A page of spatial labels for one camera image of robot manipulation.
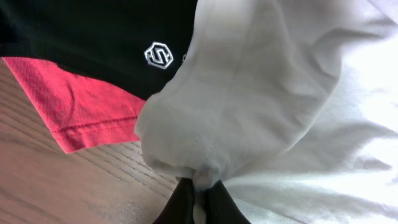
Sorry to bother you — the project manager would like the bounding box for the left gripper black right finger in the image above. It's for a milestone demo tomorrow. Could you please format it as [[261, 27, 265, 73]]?
[[205, 180, 250, 224]]

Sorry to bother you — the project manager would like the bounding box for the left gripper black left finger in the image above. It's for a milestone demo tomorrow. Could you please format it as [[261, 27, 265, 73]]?
[[153, 178, 195, 224]]

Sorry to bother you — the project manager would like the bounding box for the white t-shirt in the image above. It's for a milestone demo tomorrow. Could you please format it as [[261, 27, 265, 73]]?
[[135, 0, 397, 223]]

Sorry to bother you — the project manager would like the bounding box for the red-orange t-shirt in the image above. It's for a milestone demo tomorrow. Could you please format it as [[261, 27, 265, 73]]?
[[4, 57, 145, 154]]

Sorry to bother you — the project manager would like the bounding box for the black t-shirt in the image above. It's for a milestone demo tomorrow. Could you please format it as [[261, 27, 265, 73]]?
[[1, 0, 197, 100]]

